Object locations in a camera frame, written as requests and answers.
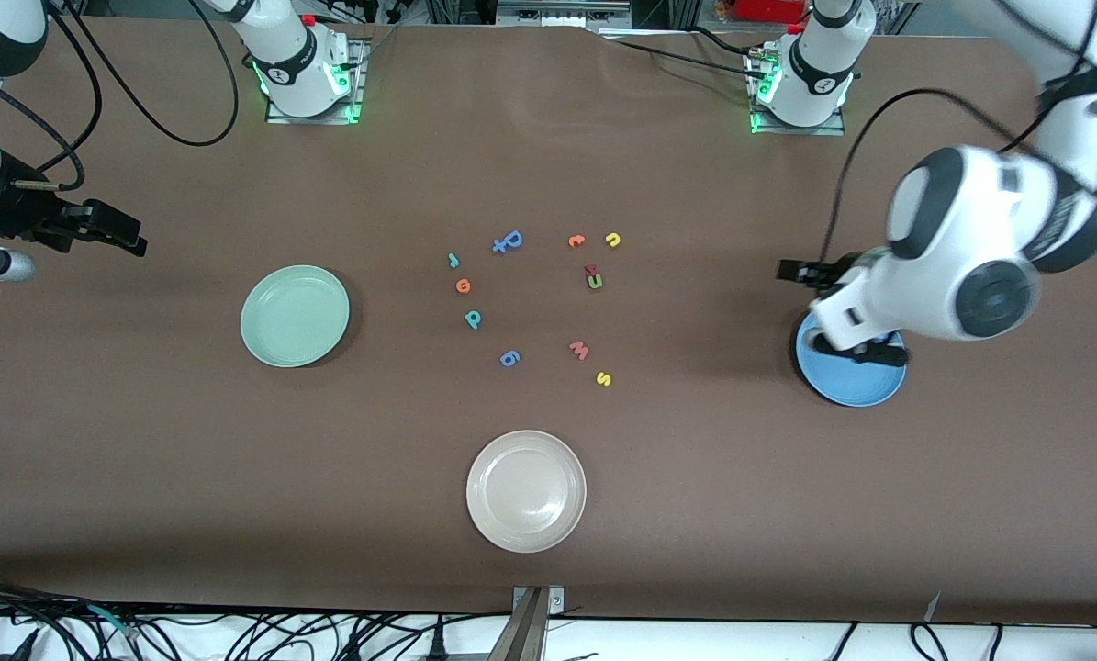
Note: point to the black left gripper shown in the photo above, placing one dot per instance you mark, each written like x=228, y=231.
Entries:
x=833, y=272

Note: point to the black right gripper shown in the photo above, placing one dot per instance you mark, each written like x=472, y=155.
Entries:
x=23, y=218

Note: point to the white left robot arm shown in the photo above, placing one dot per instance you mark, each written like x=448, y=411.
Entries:
x=970, y=239

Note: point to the blue plate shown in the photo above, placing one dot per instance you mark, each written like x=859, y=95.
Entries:
x=851, y=386

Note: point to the pale green plate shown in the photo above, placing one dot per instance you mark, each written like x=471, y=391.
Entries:
x=295, y=317

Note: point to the pink foam letter w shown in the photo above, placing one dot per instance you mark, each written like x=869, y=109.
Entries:
x=579, y=352

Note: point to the red box behind table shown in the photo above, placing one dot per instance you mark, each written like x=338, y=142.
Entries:
x=768, y=9

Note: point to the blue foam letter P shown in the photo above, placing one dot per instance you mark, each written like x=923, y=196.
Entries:
x=512, y=240

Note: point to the blue foam number 6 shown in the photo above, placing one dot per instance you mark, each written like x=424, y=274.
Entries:
x=502, y=358

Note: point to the beige plate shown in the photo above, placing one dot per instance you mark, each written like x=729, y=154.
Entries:
x=526, y=491

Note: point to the silver box behind table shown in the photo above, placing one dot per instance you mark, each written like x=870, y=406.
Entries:
x=562, y=11

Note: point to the white tape scrap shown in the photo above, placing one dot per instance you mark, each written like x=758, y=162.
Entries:
x=934, y=606

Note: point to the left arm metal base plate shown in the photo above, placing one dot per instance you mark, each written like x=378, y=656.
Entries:
x=833, y=130

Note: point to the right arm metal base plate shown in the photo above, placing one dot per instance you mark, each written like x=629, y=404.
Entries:
x=357, y=92

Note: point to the metal table edge bracket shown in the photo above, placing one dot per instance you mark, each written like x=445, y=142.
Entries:
x=528, y=633

